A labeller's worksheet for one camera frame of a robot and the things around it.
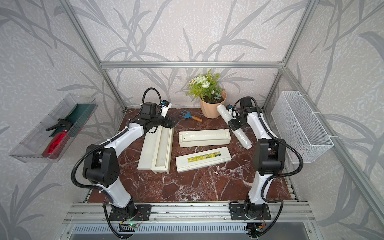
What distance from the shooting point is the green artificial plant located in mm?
948

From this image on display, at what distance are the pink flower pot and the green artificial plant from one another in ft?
0.09

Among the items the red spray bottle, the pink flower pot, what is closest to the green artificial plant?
the pink flower pot

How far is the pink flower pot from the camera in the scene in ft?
3.32

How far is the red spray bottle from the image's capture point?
1.86 feet

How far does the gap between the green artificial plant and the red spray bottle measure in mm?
654
